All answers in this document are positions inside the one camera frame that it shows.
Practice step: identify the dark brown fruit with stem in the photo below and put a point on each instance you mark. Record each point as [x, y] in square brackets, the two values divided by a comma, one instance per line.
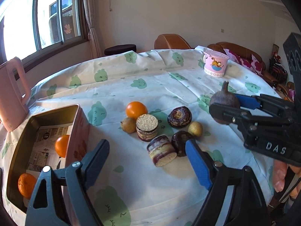
[223, 97]

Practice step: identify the brown leather sofa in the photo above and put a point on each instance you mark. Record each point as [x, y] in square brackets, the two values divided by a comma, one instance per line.
[242, 49]

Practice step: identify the red paper window decoration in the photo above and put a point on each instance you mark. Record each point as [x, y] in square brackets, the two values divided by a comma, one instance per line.
[68, 29]

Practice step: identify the brown framed window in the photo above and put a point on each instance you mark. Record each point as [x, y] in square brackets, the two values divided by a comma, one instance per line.
[35, 21]

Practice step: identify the small yellow fruit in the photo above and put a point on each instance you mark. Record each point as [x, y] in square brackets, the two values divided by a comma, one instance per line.
[128, 125]
[195, 129]

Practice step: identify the dark chocolate pastry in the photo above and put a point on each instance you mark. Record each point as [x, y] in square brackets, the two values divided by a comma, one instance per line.
[180, 142]

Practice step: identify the purple yellow layered cylinder slice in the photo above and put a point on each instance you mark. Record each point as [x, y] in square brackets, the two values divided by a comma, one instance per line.
[162, 150]

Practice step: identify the beige-topped layered round slice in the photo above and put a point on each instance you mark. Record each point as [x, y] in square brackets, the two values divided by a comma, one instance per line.
[147, 127]

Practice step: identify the dark round stool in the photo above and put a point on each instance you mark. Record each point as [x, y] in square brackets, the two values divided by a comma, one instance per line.
[120, 49]

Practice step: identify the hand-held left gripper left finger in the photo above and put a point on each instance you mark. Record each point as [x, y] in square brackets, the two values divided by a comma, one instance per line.
[96, 162]

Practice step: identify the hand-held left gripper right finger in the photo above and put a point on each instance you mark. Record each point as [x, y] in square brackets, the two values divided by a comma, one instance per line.
[198, 162]

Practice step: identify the person's right hand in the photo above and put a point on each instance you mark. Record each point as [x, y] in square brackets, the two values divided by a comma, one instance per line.
[279, 176]

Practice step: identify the pink metal tin box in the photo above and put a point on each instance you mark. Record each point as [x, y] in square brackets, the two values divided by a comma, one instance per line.
[78, 131]

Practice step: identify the beige curtain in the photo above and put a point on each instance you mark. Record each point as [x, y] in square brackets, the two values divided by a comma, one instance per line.
[91, 28]

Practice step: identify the dark spiral-patterned round slice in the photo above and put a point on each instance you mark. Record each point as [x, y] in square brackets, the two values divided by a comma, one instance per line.
[179, 117]

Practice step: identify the pink electric kettle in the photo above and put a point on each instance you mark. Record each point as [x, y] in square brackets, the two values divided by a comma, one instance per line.
[11, 98]

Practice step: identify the pink cartoon cup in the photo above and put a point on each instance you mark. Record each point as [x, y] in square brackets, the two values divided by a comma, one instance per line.
[215, 63]

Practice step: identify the pink floral pillow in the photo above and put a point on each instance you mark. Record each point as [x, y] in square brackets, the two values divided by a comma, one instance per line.
[257, 66]
[237, 58]

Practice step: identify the printed paper sheet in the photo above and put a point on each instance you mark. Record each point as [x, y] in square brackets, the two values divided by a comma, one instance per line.
[44, 143]

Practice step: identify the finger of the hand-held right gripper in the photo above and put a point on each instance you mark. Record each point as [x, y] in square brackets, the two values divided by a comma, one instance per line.
[223, 113]
[247, 101]

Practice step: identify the smooth orange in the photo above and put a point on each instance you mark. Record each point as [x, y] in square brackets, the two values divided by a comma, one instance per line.
[62, 146]
[136, 109]

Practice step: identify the dimpled mandarin orange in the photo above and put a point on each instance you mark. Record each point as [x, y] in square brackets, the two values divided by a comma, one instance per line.
[26, 184]

